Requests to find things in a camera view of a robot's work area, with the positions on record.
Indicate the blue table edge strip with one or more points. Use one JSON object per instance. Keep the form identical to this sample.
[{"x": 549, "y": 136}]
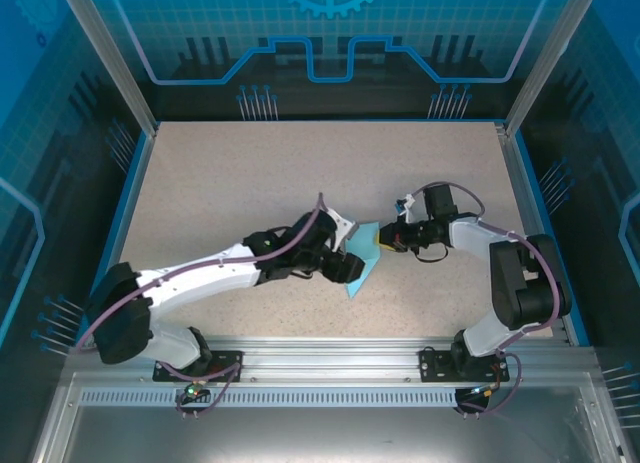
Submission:
[
  {"x": 532, "y": 183},
  {"x": 119, "y": 243}
]

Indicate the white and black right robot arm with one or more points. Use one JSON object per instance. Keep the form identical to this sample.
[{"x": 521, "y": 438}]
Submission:
[{"x": 470, "y": 235}]

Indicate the grey metal tray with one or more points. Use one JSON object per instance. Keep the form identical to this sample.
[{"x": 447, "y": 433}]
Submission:
[{"x": 325, "y": 433}]

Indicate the blue printed side panel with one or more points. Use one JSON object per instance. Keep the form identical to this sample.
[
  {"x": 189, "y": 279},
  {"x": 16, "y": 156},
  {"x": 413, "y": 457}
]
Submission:
[
  {"x": 600, "y": 133},
  {"x": 40, "y": 133}
]

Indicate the aluminium side rail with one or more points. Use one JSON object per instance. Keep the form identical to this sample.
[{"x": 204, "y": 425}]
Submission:
[{"x": 517, "y": 183}]

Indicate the aluminium mounting rail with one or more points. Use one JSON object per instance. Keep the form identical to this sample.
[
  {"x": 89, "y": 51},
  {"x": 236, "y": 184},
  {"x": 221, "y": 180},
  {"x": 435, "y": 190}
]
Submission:
[{"x": 325, "y": 358}]

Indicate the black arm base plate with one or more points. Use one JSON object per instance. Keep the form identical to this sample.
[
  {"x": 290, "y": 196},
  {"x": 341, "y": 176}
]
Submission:
[
  {"x": 225, "y": 358},
  {"x": 430, "y": 365}
]

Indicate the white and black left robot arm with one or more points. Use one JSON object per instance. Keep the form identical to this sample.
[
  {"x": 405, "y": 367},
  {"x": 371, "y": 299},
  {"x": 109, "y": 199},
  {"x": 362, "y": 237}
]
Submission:
[{"x": 200, "y": 278}]

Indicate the blue printed wide enclosure panel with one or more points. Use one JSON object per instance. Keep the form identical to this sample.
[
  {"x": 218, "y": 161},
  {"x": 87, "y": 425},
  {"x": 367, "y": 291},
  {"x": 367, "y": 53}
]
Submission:
[{"x": 325, "y": 13}]

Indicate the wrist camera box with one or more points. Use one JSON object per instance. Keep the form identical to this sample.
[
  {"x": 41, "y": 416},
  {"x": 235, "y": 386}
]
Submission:
[
  {"x": 406, "y": 208},
  {"x": 342, "y": 228}
]

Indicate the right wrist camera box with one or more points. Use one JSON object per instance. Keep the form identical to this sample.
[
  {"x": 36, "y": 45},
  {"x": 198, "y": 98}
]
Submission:
[{"x": 406, "y": 208}]

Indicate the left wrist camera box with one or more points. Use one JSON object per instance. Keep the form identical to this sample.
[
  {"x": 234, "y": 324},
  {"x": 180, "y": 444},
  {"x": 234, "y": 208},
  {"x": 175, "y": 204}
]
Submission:
[{"x": 342, "y": 228}]

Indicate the aluminium frame post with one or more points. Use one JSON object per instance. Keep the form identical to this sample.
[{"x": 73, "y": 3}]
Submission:
[
  {"x": 114, "y": 58},
  {"x": 540, "y": 58}
]

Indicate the light blue paper sheet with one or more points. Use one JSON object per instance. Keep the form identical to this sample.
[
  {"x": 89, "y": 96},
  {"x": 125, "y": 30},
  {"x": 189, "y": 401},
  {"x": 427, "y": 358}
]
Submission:
[{"x": 365, "y": 240}]

